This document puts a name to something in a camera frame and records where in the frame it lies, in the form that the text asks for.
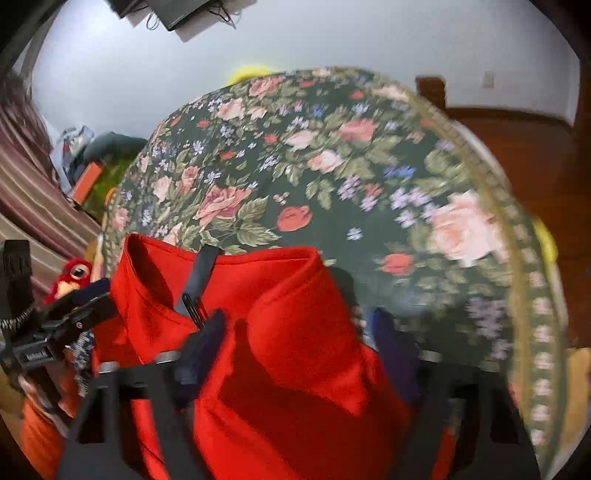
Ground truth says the orange sleeved left forearm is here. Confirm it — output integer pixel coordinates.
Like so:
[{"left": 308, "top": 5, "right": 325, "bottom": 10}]
[{"left": 20, "top": 399, "right": 65, "bottom": 480}]

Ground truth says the small black wall monitor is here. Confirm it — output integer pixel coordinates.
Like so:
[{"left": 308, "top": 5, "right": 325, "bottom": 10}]
[{"left": 145, "top": 0, "right": 213, "bottom": 31}]

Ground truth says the floral bed cover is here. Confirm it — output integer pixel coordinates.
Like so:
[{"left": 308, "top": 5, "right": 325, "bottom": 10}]
[{"left": 102, "top": 67, "right": 566, "bottom": 474}]

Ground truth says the yellow pillow behind bed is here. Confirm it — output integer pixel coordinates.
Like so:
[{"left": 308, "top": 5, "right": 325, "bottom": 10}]
[{"left": 226, "top": 64, "right": 273, "bottom": 86}]

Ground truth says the red zip jacket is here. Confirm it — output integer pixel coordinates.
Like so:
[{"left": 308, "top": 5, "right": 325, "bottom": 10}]
[{"left": 93, "top": 234, "right": 414, "bottom": 479}]

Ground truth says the red plush toy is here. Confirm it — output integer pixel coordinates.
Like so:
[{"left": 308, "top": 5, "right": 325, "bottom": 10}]
[{"left": 43, "top": 258, "right": 92, "bottom": 305}]

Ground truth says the wall socket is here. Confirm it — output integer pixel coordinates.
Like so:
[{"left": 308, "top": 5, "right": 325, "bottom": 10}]
[{"left": 481, "top": 71, "right": 495, "bottom": 89}]

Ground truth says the black phone on gripper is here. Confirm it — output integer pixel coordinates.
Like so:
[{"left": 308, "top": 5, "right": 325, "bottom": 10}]
[{"left": 0, "top": 240, "right": 34, "bottom": 329}]

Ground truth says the black wall television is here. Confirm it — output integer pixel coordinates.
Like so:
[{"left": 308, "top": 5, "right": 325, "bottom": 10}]
[{"left": 106, "top": 0, "right": 146, "bottom": 18}]

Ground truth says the left hand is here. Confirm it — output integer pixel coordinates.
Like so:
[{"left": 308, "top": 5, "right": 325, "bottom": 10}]
[{"left": 18, "top": 363, "right": 79, "bottom": 422}]

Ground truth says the striped maroon curtain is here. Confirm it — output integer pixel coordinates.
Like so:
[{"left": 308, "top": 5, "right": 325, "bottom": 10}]
[{"left": 1, "top": 72, "right": 99, "bottom": 299}]

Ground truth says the navy patterned folded garment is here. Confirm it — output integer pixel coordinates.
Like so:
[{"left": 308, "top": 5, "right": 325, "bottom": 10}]
[{"left": 70, "top": 331, "right": 95, "bottom": 398}]

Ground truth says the orange box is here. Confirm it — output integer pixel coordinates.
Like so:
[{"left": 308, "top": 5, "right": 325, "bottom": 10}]
[{"left": 69, "top": 162, "right": 103, "bottom": 205}]

